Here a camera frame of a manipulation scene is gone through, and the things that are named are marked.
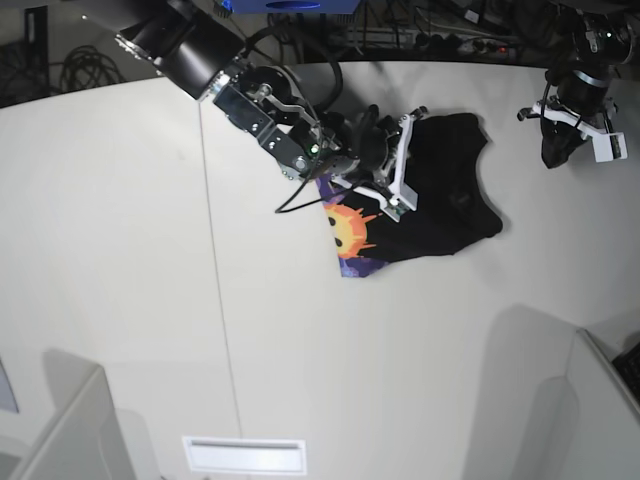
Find white right partition panel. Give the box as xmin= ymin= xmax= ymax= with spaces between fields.
xmin=524 ymin=327 xmax=640 ymax=480

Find white power strip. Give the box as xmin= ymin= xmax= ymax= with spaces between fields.
xmin=331 ymin=27 xmax=520 ymax=63

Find white left partition panel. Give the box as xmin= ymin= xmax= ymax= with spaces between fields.
xmin=1 ymin=349 xmax=162 ymax=479

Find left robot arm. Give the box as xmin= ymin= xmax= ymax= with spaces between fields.
xmin=517 ymin=1 xmax=639 ymax=169

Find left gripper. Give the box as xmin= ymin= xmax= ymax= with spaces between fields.
xmin=517 ymin=64 xmax=612 ymax=169

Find white partition panel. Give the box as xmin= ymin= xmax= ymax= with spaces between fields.
xmin=524 ymin=327 xmax=640 ymax=480
xmin=1 ymin=349 xmax=162 ymax=479

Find blue box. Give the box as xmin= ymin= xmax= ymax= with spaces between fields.
xmin=221 ymin=0 xmax=360 ymax=14

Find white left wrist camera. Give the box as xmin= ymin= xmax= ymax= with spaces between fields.
xmin=592 ymin=132 xmax=628 ymax=163

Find coiled black cable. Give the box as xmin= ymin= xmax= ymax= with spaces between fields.
xmin=58 ymin=45 xmax=126 ymax=95

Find black T-shirt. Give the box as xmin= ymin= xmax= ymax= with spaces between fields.
xmin=317 ymin=113 xmax=504 ymax=278

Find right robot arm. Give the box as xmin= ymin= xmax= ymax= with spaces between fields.
xmin=115 ymin=1 xmax=428 ymax=221

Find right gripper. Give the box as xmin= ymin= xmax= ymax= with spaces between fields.
xmin=329 ymin=104 xmax=429 ymax=210

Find black keyboard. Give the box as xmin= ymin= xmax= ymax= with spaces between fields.
xmin=613 ymin=344 xmax=640 ymax=401

